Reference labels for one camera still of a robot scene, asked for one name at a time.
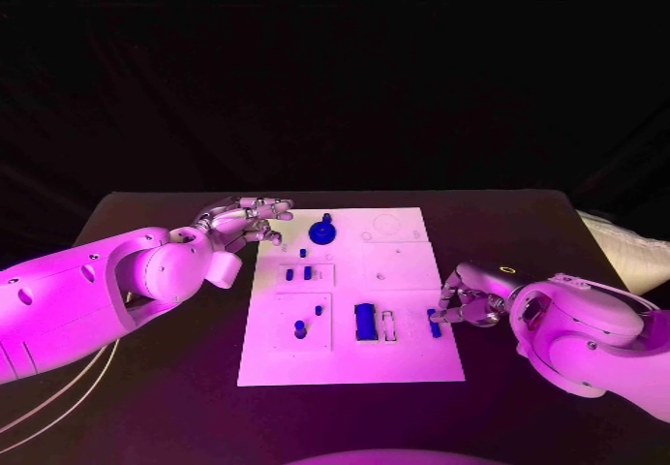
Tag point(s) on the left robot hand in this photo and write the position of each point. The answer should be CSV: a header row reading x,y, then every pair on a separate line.
x,y
235,221

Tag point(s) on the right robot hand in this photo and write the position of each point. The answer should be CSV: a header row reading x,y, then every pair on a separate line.
x,y
482,290

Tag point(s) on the long blue peg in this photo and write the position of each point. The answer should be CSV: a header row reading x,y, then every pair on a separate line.
x,y
436,327

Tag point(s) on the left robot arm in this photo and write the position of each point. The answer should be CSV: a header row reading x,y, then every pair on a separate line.
x,y
68,298

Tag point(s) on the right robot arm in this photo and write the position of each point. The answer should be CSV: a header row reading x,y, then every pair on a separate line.
x,y
581,334

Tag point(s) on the white task board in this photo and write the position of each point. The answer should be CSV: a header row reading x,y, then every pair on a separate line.
x,y
345,301

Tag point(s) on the blue gear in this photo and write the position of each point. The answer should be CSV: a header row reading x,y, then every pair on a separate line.
x,y
323,231

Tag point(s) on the blue block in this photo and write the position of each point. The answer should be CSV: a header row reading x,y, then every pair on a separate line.
x,y
366,322

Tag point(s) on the white cloth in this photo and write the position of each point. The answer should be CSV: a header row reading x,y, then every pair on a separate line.
x,y
623,254

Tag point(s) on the blue cylinder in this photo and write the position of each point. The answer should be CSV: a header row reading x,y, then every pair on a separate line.
x,y
299,329

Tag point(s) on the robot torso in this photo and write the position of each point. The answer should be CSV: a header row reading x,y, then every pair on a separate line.
x,y
390,457

